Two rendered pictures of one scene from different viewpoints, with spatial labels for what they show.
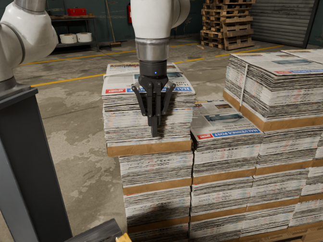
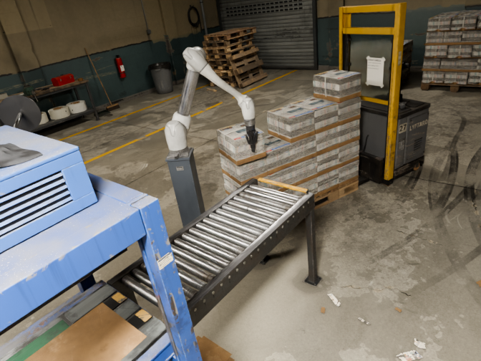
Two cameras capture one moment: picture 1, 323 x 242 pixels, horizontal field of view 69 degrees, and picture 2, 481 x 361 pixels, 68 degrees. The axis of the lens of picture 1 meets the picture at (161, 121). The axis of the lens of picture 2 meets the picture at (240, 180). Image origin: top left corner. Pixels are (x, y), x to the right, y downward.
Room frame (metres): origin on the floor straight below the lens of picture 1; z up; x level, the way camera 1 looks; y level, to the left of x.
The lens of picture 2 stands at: (-1.97, 0.86, 2.09)
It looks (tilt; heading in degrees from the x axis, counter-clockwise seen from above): 27 degrees down; 345
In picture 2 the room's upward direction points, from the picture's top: 8 degrees counter-clockwise
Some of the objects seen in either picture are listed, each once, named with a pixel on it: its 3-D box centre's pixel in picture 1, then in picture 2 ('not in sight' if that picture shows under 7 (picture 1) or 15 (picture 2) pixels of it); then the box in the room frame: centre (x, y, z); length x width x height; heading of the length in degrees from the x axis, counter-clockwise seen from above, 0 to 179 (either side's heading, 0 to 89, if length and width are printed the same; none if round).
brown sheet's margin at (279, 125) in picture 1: (267, 104); (290, 132); (1.02, -0.50, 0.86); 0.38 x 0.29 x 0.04; 11
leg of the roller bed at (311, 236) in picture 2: not in sight; (311, 246); (-0.03, -0.13, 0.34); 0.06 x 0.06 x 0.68; 32
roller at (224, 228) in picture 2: not in sight; (229, 230); (-0.13, 0.49, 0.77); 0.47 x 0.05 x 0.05; 32
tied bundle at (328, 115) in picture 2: not in sight; (313, 115); (1.08, -0.79, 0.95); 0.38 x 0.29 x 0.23; 11
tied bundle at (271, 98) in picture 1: (271, 87); (290, 123); (1.03, -0.51, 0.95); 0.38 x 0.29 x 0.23; 11
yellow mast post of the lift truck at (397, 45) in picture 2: not in sight; (392, 100); (0.91, -1.58, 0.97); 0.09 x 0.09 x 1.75; 12
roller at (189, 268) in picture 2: not in sight; (185, 266); (-0.34, 0.82, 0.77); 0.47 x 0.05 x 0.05; 32
